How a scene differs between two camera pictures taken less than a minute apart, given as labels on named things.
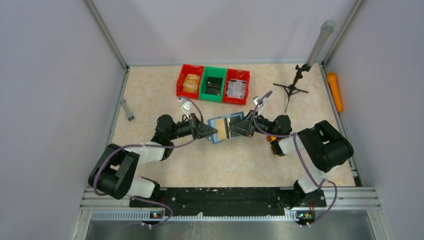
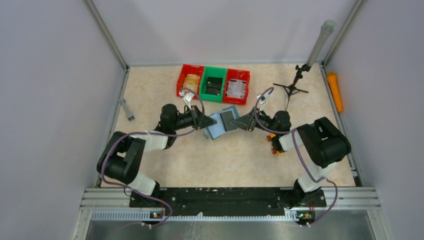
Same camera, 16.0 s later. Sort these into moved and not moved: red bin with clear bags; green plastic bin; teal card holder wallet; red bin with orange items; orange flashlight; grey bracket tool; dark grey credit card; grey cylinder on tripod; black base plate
Moved: teal card holder wallet; dark grey credit card
Not moved: grey cylinder on tripod; green plastic bin; orange flashlight; red bin with orange items; grey bracket tool; black base plate; red bin with clear bags
